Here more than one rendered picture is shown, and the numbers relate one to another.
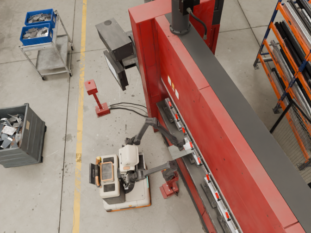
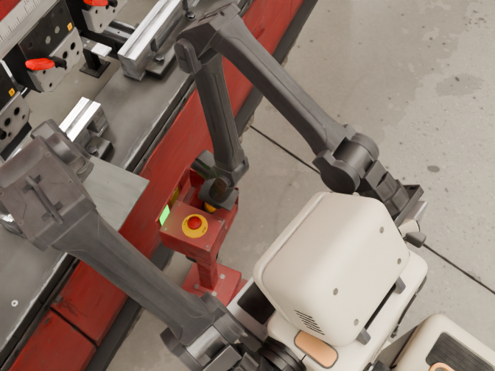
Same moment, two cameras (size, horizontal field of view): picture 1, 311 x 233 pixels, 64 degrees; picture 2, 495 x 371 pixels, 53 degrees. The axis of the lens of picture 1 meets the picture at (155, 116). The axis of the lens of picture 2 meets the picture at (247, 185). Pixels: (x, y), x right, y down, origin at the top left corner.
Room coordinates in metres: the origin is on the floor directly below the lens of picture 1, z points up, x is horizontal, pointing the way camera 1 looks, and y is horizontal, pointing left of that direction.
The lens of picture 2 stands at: (1.40, 0.40, 2.07)
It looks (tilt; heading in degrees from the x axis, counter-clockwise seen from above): 62 degrees down; 217
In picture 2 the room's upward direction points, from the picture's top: 3 degrees clockwise
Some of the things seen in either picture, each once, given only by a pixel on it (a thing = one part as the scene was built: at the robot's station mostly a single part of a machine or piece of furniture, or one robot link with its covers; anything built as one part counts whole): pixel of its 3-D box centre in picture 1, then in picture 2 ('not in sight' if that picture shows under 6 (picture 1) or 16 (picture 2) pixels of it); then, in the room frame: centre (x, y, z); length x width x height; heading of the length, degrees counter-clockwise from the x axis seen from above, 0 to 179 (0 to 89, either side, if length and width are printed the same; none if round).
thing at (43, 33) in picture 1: (37, 35); not in sight; (3.81, 1.91, 0.92); 0.50 x 0.36 x 0.18; 90
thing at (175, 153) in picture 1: (180, 149); (83, 190); (1.20, -0.25, 1.00); 0.26 x 0.18 x 0.01; 104
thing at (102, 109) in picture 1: (96, 98); not in sight; (2.60, 0.96, 0.41); 0.25 x 0.20 x 0.83; 104
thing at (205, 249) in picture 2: (169, 173); (199, 215); (1.00, -0.08, 0.75); 0.20 x 0.16 x 0.18; 16
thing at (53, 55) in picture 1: (49, 46); not in sight; (3.98, 1.90, 0.47); 0.90 x 0.66 x 0.95; 0
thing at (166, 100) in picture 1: (173, 113); not in sight; (1.77, -0.25, 0.92); 0.50 x 0.06 x 0.10; 14
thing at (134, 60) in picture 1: (134, 70); not in sight; (2.43, 0.20, 1.17); 0.40 x 0.24 x 0.07; 14
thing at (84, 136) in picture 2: (192, 151); (54, 164); (1.19, -0.40, 0.92); 0.39 x 0.06 x 0.10; 14
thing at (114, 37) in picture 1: (119, 58); not in sight; (2.34, 0.35, 1.53); 0.51 x 0.25 x 0.85; 23
